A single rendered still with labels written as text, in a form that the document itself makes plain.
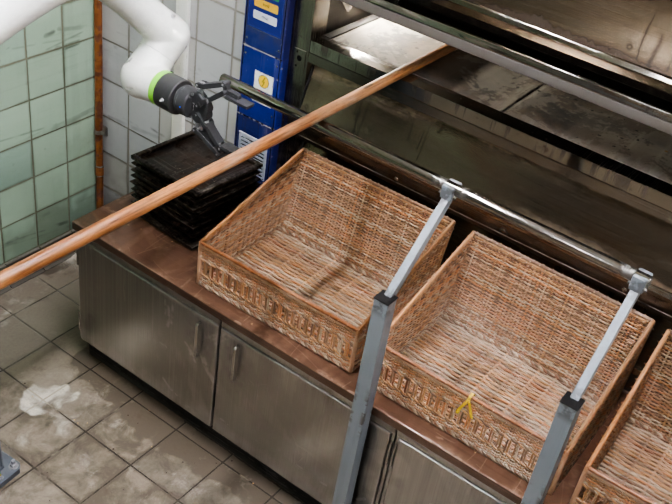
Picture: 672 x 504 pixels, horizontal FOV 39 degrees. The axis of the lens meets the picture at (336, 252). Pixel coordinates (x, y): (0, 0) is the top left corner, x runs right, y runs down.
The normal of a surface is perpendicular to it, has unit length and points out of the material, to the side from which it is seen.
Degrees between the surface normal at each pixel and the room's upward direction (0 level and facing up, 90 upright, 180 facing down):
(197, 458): 0
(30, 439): 0
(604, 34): 70
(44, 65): 90
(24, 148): 90
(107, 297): 90
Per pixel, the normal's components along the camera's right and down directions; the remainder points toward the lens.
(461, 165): -0.50, 0.11
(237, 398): -0.58, 0.41
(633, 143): 0.14, -0.80
